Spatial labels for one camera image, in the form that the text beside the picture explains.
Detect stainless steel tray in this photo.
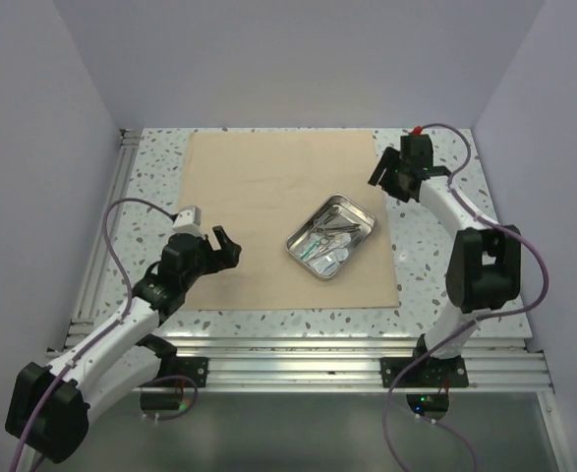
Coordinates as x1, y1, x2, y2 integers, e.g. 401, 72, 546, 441
285, 194, 377, 281

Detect hemostat forceps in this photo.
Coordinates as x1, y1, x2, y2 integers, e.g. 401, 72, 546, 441
311, 207, 338, 245

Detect beige cloth mat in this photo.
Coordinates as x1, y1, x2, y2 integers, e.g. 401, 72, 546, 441
179, 130, 399, 311

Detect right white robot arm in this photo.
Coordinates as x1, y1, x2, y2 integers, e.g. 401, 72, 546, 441
368, 127, 521, 386

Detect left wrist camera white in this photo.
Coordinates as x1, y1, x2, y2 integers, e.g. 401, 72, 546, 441
172, 206, 203, 238

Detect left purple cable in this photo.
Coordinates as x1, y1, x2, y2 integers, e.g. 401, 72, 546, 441
7, 197, 199, 472

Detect surgical scissors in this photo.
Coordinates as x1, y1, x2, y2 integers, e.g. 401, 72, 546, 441
322, 223, 361, 237

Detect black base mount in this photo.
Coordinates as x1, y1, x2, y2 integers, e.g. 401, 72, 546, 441
379, 346, 470, 388
144, 356, 209, 388

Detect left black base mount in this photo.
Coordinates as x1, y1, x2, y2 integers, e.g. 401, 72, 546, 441
144, 356, 209, 388

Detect purple cable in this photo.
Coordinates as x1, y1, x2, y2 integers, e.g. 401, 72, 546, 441
7, 197, 199, 472
383, 122, 549, 472

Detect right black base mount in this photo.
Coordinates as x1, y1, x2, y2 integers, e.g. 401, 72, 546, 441
379, 346, 470, 388

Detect green white suture packet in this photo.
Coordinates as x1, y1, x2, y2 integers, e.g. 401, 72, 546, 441
299, 242, 327, 261

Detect aluminium rail frame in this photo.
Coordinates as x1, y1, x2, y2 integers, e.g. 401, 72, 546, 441
35, 128, 554, 394

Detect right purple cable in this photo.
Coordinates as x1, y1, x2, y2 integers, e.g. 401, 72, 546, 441
383, 122, 549, 472

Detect small clear foil packet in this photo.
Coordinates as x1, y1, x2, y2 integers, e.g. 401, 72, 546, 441
311, 253, 346, 275

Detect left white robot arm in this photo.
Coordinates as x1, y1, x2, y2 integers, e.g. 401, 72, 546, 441
5, 226, 242, 470

